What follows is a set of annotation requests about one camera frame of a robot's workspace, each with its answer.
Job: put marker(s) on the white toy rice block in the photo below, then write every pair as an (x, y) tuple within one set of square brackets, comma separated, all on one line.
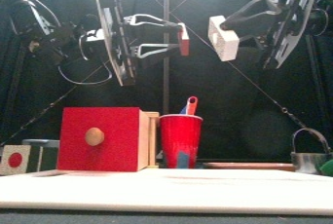
[(224, 38)]

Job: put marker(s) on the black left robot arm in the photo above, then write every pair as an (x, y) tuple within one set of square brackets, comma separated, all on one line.
[(48, 39)]

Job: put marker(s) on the red-fronted wooden drawer with knob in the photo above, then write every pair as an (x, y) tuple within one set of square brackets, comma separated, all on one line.
[(105, 137)]

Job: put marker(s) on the red toy utensil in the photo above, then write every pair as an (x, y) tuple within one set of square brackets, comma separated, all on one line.
[(192, 104)]

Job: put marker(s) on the blue toy utensil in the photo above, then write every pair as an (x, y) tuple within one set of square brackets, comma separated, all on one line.
[(184, 110)]

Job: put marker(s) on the wooden box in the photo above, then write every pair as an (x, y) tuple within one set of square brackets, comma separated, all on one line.
[(154, 137)]

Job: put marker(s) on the red plastic cup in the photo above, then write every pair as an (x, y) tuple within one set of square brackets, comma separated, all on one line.
[(180, 137)]

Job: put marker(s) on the small blue piece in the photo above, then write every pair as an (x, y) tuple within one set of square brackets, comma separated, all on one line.
[(183, 160)]

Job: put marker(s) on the pale blue bowl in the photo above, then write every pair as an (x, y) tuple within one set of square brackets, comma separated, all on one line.
[(41, 142)]

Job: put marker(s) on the toy maki roll block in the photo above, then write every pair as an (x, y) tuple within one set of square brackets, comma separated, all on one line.
[(15, 159)]

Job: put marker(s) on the white cutting board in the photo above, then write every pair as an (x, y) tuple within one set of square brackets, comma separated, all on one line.
[(173, 192)]

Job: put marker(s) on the metal frame pole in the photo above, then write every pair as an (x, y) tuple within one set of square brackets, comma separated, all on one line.
[(167, 82)]

